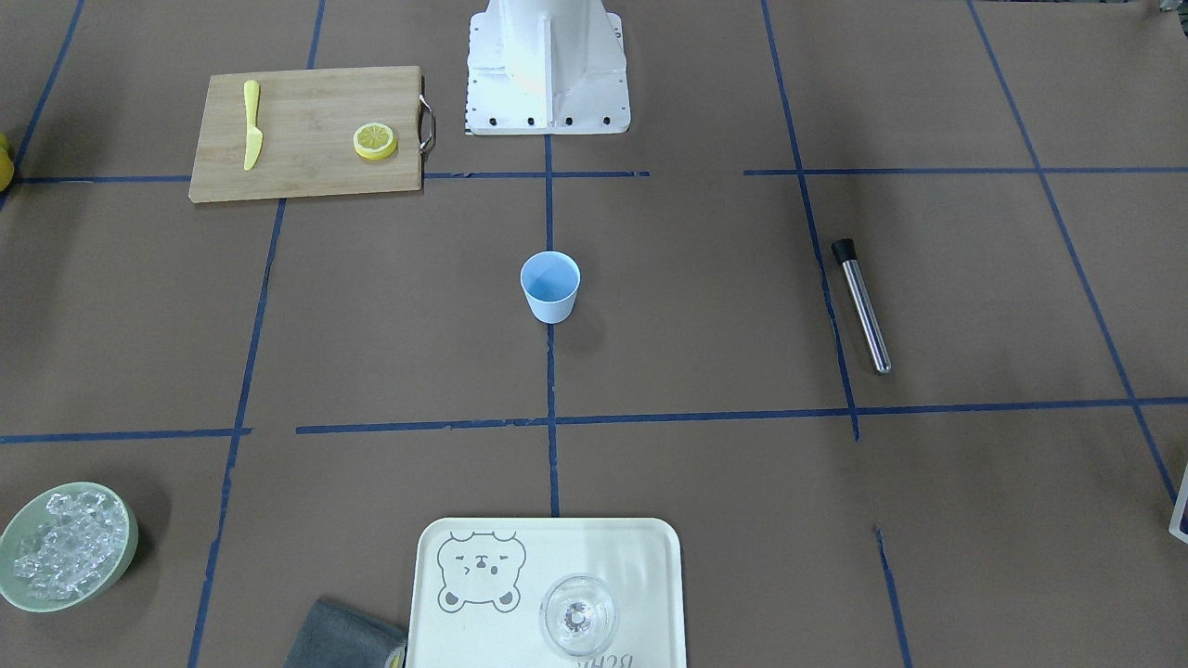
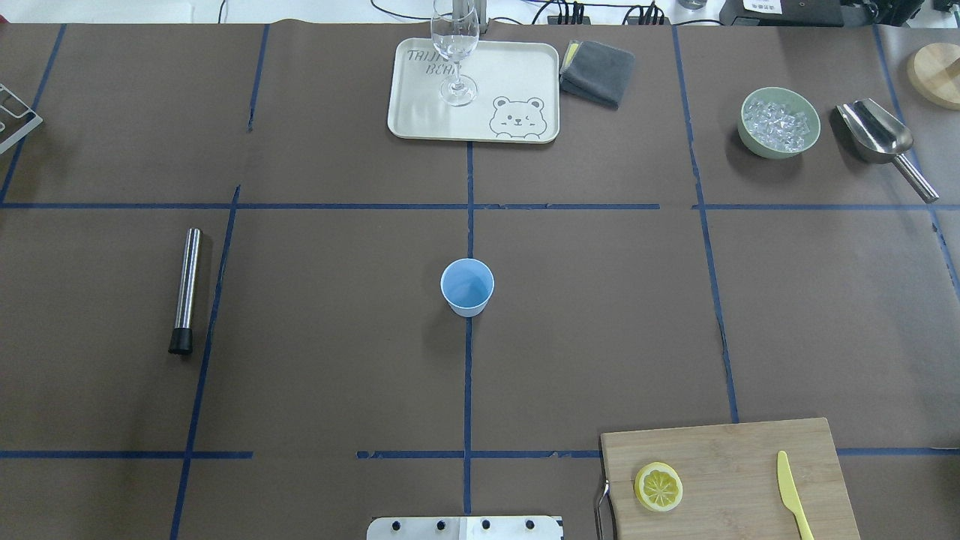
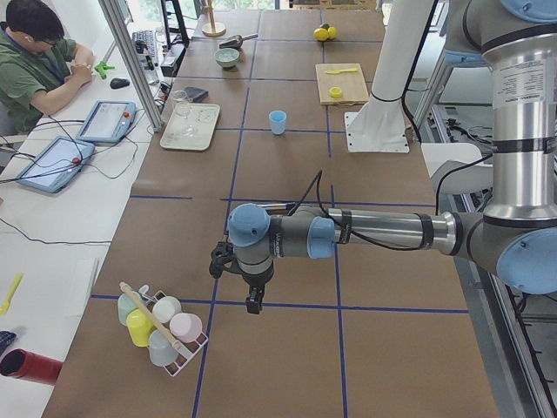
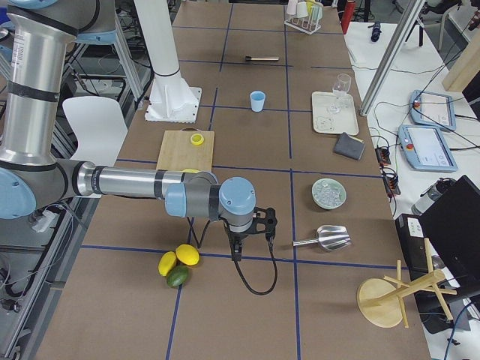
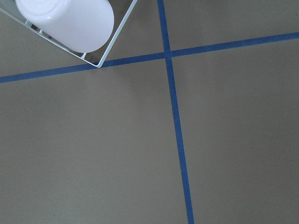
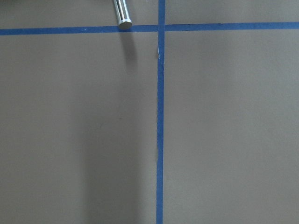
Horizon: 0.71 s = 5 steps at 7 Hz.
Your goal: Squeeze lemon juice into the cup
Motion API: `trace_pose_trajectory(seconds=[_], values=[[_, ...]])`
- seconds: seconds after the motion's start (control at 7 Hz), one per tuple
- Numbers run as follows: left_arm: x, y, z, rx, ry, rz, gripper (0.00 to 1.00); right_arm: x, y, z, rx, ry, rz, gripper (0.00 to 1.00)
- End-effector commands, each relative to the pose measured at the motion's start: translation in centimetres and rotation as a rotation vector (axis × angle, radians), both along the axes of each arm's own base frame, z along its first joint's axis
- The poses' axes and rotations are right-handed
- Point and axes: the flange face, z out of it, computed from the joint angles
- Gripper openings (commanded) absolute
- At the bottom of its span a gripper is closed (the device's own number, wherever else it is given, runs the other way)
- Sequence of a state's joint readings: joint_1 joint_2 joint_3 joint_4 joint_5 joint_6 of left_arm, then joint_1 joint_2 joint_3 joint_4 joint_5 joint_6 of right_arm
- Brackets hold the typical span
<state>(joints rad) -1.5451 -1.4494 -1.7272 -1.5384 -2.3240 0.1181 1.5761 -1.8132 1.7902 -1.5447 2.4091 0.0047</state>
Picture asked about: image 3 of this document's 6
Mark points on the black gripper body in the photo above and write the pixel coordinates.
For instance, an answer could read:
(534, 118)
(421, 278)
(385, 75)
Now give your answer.
(257, 282)

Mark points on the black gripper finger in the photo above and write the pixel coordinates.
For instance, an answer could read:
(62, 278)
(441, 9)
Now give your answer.
(254, 300)

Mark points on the light blue plastic cup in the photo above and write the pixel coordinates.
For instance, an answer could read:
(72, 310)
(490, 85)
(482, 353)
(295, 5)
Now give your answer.
(277, 121)

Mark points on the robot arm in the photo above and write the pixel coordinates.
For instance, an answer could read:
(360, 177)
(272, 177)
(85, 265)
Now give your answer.
(514, 237)

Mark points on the pink plastic cup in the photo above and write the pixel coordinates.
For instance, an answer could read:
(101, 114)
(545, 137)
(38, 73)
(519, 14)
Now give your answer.
(186, 327)

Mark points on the white plastic cup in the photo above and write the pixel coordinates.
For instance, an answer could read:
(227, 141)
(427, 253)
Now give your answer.
(166, 308)

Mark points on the grey-blue plastic cup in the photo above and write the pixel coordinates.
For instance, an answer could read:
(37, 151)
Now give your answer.
(160, 350)

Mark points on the yellow plastic cup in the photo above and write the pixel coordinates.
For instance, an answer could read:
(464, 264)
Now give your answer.
(139, 327)

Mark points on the mint green cup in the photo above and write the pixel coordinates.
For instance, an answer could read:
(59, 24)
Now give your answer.
(124, 307)

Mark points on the wooden cup tree stand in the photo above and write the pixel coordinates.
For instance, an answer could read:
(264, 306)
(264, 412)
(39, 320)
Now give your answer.
(212, 28)

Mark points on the yellow lemon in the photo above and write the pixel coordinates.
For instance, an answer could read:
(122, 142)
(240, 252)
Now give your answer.
(325, 32)

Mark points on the cream bear tray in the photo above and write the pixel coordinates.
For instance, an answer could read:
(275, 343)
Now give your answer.
(204, 117)

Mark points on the clear wine glass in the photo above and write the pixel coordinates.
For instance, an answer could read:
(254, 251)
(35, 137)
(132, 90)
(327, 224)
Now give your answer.
(182, 108)

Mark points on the dark grey folded cloth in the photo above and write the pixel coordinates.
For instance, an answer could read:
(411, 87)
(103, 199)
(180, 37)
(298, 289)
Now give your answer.
(195, 94)

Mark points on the bamboo cutting board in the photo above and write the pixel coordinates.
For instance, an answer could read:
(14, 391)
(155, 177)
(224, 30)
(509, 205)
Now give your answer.
(353, 85)

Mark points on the far blue teach pendant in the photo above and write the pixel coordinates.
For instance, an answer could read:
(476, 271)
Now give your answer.
(107, 122)

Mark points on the blue teach pendant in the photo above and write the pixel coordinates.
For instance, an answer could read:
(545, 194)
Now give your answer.
(107, 122)
(57, 165)

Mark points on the yellow plastic knife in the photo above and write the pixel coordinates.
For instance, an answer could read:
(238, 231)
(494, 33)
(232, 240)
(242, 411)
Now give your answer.
(342, 71)

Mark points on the green bowl of ice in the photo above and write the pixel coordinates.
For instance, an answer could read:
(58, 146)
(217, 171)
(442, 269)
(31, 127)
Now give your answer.
(227, 58)

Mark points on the near blue teach pendant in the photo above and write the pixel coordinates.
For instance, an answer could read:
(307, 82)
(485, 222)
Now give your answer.
(57, 165)

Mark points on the steel ice scoop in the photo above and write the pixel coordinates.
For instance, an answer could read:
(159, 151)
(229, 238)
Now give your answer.
(236, 41)

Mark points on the black computer mouse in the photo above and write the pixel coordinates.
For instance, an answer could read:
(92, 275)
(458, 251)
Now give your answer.
(119, 83)

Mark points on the red cylinder can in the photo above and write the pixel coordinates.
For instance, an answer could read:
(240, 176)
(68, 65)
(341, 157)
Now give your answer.
(21, 364)

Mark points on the yellow plastic spatula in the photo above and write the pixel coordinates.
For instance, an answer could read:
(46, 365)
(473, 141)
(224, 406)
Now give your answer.
(5, 304)

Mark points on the green plastic clamp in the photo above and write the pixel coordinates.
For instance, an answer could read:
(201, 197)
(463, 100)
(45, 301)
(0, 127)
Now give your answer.
(101, 69)

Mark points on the black keyboard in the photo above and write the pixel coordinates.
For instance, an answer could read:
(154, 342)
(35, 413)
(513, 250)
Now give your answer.
(148, 37)

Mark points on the seated person green shirt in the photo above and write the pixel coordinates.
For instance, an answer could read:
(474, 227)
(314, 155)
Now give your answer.
(41, 69)

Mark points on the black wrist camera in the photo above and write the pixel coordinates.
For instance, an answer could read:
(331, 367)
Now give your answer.
(223, 259)

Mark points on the white wire cup rack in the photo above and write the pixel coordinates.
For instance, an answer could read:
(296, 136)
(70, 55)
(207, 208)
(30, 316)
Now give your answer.
(188, 350)

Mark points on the wooden rack handle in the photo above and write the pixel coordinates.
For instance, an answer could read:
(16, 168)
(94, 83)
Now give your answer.
(125, 288)

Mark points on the aluminium frame post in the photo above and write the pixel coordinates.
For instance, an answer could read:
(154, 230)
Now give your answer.
(115, 20)

